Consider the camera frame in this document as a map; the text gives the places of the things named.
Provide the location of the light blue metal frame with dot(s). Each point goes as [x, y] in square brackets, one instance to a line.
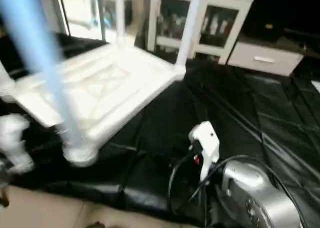
[99, 10]

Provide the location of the white plastic table top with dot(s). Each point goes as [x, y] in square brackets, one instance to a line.
[110, 82]

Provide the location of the black metal bench leg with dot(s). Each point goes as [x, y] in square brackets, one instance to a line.
[4, 198]

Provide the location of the black box yellow label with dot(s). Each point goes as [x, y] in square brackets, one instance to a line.
[270, 20]

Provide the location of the white drawer unit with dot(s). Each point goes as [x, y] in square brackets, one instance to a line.
[265, 58]

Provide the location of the white plastic table leg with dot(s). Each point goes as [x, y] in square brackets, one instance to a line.
[190, 30]
[120, 15]
[5, 82]
[45, 67]

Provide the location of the white glass-door cabinet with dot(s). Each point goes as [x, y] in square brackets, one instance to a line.
[170, 22]

